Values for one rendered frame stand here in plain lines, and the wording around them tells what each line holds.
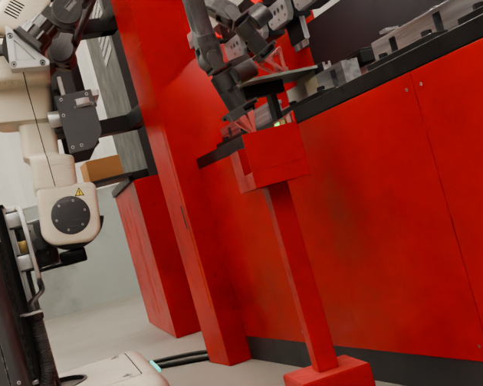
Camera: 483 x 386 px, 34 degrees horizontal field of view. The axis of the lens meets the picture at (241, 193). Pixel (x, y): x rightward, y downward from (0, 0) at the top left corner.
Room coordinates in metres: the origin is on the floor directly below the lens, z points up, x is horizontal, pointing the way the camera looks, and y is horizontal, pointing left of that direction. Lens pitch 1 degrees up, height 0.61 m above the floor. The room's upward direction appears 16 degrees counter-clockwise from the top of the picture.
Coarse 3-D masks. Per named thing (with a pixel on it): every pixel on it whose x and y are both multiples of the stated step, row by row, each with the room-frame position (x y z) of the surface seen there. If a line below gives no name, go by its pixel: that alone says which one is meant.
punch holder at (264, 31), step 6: (246, 0) 2.82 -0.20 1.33; (240, 6) 2.88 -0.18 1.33; (246, 6) 2.84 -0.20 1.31; (258, 30) 2.79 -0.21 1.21; (264, 30) 2.76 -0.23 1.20; (270, 30) 2.78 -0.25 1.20; (276, 30) 2.79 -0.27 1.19; (282, 30) 2.80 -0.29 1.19; (264, 36) 2.78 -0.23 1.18; (270, 36) 2.78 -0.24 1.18; (276, 36) 2.81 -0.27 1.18; (270, 42) 2.89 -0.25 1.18
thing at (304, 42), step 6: (300, 18) 2.59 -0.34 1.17; (288, 24) 2.66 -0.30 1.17; (294, 24) 2.63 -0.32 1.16; (300, 24) 2.60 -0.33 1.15; (306, 24) 2.60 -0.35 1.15; (288, 30) 2.67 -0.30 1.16; (294, 30) 2.64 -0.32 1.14; (300, 30) 2.61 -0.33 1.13; (306, 30) 2.60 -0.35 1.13; (294, 36) 2.65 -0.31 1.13; (300, 36) 2.62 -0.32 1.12; (306, 36) 2.59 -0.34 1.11; (294, 42) 2.66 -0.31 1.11; (300, 42) 2.64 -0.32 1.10; (306, 42) 2.61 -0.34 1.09; (294, 48) 2.69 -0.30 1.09; (300, 48) 2.65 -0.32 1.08
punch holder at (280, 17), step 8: (264, 0) 2.70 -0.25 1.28; (272, 0) 2.66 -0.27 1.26; (280, 0) 2.60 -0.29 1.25; (288, 0) 2.58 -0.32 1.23; (272, 8) 2.66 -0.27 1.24; (280, 8) 2.62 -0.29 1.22; (288, 8) 2.58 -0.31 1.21; (296, 8) 2.60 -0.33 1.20; (280, 16) 2.63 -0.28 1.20; (288, 16) 2.59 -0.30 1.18; (296, 16) 2.59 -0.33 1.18; (304, 16) 2.62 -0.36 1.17; (272, 24) 2.69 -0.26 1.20; (280, 24) 2.64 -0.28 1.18
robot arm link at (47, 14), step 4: (44, 8) 2.05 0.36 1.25; (48, 8) 2.05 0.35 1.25; (44, 12) 2.05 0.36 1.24; (48, 12) 2.05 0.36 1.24; (44, 16) 2.05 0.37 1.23; (48, 16) 2.05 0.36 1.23; (52, 20) 2.05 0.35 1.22; (56, 24) 2.05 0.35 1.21; (76, 24) 2.08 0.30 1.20; (60, 28) 2.09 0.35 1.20; (64, 28) 2.09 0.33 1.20; (68, 28) 2.09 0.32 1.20; (72, 28) 2.07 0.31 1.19; (68, 32) 2.11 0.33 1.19; (72, 32) 2.10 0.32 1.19
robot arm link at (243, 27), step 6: (246, 18) 2.55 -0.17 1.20; (252, 18) 2.54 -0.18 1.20; (240, 24) 2.55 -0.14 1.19; (246, 24) 2.53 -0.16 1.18; (252, 24) 2.57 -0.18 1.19; (240, 30) 2.53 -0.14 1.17; (246, 30) 2.53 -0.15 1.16; (252, 30) 2.54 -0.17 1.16; (240, 36) 2.55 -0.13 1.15; (246, 36) 2.53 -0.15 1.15
